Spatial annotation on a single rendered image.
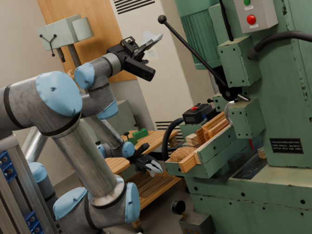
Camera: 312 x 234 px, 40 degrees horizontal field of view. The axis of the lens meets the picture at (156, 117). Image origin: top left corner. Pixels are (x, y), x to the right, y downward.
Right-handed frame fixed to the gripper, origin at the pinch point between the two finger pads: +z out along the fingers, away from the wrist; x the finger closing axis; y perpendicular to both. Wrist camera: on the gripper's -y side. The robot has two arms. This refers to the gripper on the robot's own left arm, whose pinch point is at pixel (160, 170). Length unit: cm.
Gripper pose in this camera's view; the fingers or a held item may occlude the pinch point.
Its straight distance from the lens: 218.8
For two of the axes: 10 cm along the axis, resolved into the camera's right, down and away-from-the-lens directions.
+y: -0.7, 8.1, 5.9
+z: 7.5, 4.3, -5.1
